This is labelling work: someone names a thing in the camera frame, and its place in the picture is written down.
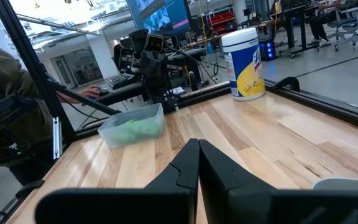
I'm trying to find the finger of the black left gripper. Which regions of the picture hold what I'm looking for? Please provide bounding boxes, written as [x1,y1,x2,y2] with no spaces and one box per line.
[139,51,154,78]
[153,51,168,78]

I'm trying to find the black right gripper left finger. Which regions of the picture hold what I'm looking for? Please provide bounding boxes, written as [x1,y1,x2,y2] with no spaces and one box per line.
[35,138,201,224]

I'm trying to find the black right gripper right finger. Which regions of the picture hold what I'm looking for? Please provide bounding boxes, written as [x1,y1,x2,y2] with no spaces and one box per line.
[198,139,358,224]

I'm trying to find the black keyboard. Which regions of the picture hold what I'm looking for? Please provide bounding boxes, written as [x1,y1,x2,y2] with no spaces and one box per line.
[107,73,137,91]

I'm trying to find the monitor with blue screen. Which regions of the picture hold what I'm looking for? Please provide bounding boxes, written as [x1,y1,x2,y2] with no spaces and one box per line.
[126,0,193,35]

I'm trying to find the clear plastic container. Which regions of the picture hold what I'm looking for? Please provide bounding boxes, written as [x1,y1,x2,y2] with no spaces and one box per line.
[97,103,166,149]

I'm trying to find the white plastic bin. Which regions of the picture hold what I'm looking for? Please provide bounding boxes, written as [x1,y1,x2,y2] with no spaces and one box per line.
[311,177,358,191]

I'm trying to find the shelf with red bins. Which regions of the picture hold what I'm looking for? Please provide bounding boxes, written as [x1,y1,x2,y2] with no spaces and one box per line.
[208,11,239,34]

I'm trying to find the disinfecting wipes canister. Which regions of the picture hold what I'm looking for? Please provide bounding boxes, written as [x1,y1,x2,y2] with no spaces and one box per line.
[221,27,266,101]

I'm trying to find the black computer blue lights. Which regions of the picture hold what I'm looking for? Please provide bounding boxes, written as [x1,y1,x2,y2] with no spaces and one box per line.
[258,39,277,62]

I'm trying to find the person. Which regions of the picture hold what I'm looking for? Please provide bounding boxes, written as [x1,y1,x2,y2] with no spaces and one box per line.
[0,33,102,187]
[308,0,358,48]

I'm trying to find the black control equipment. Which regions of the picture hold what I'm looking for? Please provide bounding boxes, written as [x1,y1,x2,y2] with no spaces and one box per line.
[0,93,57,166]

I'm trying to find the black office desk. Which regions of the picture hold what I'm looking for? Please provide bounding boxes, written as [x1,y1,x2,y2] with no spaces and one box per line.
[277,2,323,59]

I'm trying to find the grey office chair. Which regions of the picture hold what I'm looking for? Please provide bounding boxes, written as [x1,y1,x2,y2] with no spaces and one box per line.
[326,0,358,52]

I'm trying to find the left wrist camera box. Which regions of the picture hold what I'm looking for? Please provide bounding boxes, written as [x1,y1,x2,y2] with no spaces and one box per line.
[145,33,165,54]

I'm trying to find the black diagonal frame brace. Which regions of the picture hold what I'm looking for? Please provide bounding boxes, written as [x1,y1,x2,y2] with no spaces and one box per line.
[44,77,121,116]

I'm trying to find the white metal bracket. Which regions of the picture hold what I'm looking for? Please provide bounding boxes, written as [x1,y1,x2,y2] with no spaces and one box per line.
[52,116,63,161]

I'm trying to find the black frame post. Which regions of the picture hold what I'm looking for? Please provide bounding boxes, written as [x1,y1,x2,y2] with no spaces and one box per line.
[0,0,76,146]

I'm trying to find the black aluminium table frame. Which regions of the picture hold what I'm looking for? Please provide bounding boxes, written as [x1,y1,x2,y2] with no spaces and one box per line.
[0,76,358,224]

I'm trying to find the black arch bracket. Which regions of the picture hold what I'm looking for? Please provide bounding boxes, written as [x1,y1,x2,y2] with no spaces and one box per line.
[271,76,301,93]

